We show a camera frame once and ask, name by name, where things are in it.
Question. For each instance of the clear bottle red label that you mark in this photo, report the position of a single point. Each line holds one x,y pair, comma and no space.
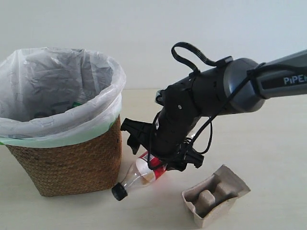
139,175

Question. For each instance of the woven wicker waste basket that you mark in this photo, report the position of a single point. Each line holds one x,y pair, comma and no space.
76,169

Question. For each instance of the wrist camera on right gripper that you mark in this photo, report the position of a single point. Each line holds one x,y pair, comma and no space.
161,97

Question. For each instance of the white green plastic bin liner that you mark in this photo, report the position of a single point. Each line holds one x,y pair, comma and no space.
53,97

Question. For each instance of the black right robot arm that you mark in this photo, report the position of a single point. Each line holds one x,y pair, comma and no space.
229,87

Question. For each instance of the grey pulp cardboard tray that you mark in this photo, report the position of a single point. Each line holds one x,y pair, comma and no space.
213,197

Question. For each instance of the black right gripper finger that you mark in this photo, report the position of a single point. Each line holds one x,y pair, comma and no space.
176,166
134,144

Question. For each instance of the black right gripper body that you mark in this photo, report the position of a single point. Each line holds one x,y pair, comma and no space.
166,137

